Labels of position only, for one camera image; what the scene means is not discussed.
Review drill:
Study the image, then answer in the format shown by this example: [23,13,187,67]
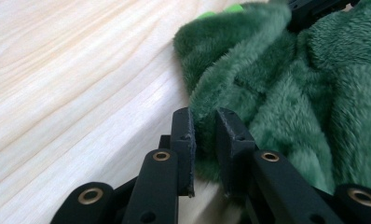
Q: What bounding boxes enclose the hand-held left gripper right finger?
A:
[213,106,260,200]

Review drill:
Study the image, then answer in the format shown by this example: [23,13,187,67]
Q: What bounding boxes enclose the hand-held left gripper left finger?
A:
[170,106,197,198]

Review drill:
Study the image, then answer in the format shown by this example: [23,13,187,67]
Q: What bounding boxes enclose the green fuzzy plush cloth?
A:
[172,0,371,224]

